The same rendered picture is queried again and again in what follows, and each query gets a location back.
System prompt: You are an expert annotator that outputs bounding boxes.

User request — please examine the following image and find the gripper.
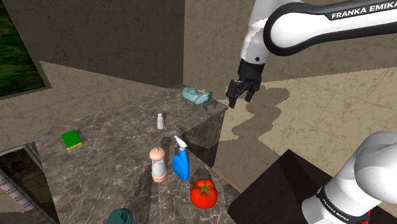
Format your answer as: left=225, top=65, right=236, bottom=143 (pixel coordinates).
left=225, top=59, right=266, bottom=109

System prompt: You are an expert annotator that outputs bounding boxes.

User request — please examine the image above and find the pale teal figure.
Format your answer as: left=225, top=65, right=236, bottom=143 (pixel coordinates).
left=181, top=86, right=213, bottom=106

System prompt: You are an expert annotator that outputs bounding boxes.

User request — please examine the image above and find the blue spray bottle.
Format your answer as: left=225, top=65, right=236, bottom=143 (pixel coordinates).
left=172, top=135, right=191, bottom=182

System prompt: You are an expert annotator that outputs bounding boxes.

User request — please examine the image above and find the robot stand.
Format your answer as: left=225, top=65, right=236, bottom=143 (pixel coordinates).
left=227, top=149, right=397, bottom=224

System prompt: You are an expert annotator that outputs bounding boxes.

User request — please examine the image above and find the red tomato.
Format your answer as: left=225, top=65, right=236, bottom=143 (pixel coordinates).
left=190, top=178, right=218, bottom=209

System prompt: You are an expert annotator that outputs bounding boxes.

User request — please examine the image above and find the pink grinder with clear middle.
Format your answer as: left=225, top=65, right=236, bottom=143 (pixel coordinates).
left=149, top=146, right=168, bottom=183

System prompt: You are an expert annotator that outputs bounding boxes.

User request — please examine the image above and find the dark teal rounded object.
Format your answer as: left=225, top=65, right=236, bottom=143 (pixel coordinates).
left=106, top=207, right=134, bottom=224

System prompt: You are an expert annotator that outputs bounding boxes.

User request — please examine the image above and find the green and yellow sponge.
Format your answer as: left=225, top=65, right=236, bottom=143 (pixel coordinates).
left=60, top=130, right=84, bottom=151

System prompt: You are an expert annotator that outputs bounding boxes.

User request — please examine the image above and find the green wall picture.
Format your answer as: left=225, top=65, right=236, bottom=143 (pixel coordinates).
left=0, top=0, right=52, bottom=99

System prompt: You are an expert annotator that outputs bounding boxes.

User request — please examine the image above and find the dark appliance with grey frame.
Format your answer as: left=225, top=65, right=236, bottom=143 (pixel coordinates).
left=0, top=142, right=61, bottom=224

